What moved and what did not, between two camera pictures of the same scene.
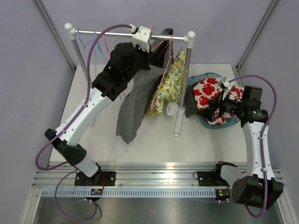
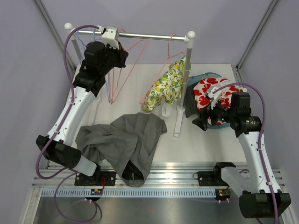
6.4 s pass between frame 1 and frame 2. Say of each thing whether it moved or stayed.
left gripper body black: moved
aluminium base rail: stayed
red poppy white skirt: stayed
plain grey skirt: moved
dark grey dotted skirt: stayed
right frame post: stayed
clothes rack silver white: stayed
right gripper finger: moved
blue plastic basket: stayed
